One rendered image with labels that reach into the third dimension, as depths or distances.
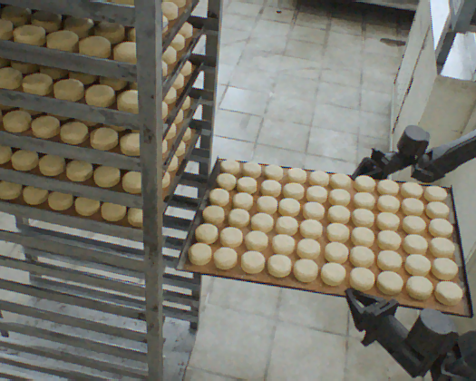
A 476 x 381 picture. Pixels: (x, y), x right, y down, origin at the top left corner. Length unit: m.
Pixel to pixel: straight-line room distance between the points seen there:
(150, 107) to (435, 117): 1.79
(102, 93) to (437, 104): 1.73
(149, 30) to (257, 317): 1.66
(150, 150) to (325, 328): 1.55
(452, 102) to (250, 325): 1.26
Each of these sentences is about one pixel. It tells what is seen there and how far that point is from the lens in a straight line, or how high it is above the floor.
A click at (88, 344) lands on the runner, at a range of 1.45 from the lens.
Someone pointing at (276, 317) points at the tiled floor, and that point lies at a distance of 2.26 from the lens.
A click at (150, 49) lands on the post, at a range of 0.78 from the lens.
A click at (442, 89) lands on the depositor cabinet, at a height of 0.78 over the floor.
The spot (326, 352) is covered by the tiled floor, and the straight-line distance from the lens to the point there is 2.22.
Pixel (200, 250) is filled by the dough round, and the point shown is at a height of 0.98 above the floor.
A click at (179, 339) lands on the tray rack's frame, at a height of 0.15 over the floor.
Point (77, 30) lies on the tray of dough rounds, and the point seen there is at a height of 1.42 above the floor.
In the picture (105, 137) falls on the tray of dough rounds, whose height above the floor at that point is 1.24.
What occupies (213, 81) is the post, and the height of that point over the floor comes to 1.18.
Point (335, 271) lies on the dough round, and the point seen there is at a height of 1.00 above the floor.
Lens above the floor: 1.82
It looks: 41 degrees down
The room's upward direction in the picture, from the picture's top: 7 degrees clockwise
